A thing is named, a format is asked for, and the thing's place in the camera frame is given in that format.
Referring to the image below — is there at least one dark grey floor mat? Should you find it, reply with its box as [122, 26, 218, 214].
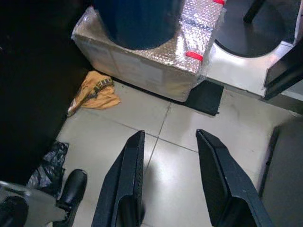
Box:
[258, 115, 303, 227]

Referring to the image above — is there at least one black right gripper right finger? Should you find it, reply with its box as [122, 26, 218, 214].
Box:
[196, 129, 274, 227]

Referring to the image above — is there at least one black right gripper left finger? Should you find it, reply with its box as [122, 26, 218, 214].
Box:
[91, 130, 145, 227]

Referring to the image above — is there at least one blue plastic laundry basin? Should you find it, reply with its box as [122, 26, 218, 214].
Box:
[93, 0, 185, 50]

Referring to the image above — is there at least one black washing machine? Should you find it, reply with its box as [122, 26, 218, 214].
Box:
[0, 0, 95, 187]

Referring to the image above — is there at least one robot black foot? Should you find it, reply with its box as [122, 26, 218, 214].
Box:
[56, 169, 88, 219]

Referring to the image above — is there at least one bubble wrapped box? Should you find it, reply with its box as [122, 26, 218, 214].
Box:
[71, 0, 227, 103]

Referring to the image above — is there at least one robot silver leg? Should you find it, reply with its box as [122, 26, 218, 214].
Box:
[0, 180, 68, 227]

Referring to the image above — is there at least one black plastic bag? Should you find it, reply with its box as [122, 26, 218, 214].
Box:
[26, 141, 70, 198]

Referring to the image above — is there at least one black sliding door frame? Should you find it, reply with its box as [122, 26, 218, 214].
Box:
[264, 41, 303, 100]

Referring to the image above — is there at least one yellow cloth with black strap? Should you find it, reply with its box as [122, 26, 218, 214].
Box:
[67, 70, 122, 117]

